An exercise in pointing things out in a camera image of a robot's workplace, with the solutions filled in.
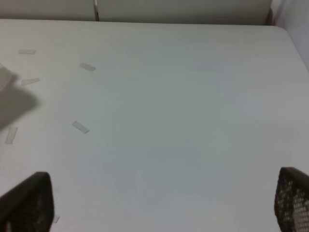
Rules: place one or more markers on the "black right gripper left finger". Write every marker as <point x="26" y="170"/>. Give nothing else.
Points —
<point x="29" y="206"/>

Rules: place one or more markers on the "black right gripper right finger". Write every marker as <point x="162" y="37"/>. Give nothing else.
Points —
<point x="291" y="204"/>

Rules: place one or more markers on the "white short sleeve t-shirt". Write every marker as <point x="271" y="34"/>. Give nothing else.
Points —
<point x="14" y="100"/>

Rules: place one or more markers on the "clear tape piece lower left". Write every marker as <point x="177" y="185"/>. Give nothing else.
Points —
<point x="12" y="131"/>

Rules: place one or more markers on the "clear tape piece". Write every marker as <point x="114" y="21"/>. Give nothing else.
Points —
<point x="12" y="131"/>
<point x="80" y="127"/>
<point x="87" y="67"/>

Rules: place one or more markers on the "clear tape piece bottom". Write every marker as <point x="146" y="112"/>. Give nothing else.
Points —
<point x="80" y="127"/>

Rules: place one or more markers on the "clear tape piece right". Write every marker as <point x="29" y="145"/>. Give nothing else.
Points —
<point x="87" y="67"/>

